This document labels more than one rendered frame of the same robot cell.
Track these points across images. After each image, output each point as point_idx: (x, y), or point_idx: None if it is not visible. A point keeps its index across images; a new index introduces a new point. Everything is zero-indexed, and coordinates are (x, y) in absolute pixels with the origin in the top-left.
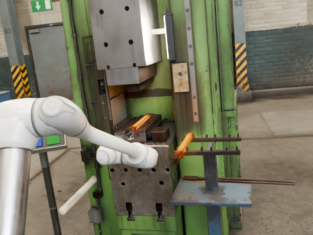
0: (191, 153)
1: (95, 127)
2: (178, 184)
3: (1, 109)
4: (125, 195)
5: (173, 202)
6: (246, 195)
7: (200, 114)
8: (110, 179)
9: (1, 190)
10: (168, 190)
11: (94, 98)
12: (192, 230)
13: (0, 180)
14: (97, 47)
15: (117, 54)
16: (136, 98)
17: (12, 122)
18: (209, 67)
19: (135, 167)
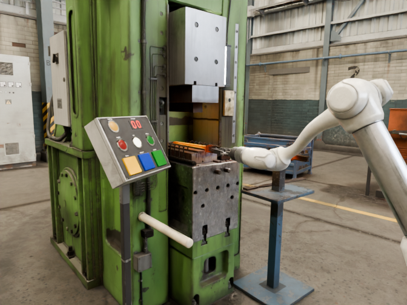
0: None
1: None
2: (253, 193)
3: (367, 84)
4: (203, 218)
5: (279, 201)
6: (301, 187)
7: (235, 135)
8: (159, 212)
9: (401, 157)
10: (236, 203)
11: (154, 118)
12: None
13: (395, 149)
14: (188, 59)
15: (204, 71)
16: None
17: (378, 97)
18: (244, 97)
19: (215, 186)
